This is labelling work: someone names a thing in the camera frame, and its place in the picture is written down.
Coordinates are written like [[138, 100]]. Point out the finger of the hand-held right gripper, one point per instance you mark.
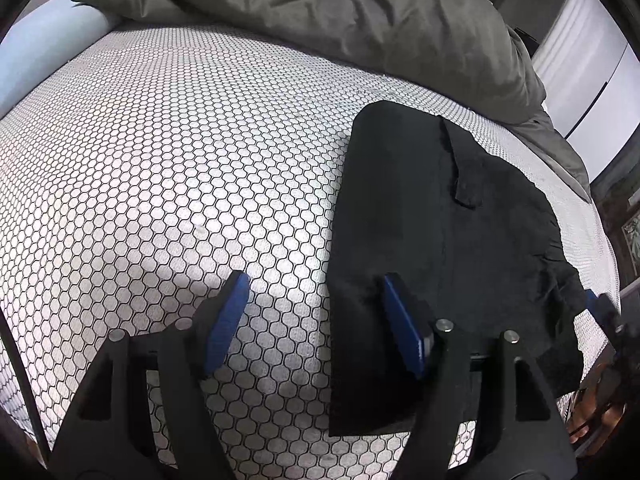
[[597, 305]]

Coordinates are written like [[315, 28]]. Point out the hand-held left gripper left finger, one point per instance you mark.
[[227, 325]]

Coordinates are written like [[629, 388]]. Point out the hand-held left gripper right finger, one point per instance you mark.
[[405, 325]]

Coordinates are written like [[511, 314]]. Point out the black pants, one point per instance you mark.
[[450, 240]]

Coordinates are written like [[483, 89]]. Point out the person's right hand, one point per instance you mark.
[[600, 405]]

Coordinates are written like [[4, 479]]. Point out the framed picture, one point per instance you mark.
[[632, 235]]

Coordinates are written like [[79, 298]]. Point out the honeycomb pattern mattress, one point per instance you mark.
[[175, 160]]

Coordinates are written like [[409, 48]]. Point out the white wardrobe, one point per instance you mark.
[[605, 125]]

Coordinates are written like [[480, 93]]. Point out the grey duvet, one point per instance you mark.
[[350, 10]]

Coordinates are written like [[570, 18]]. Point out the light blue pillow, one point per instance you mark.
[[40, 50]]

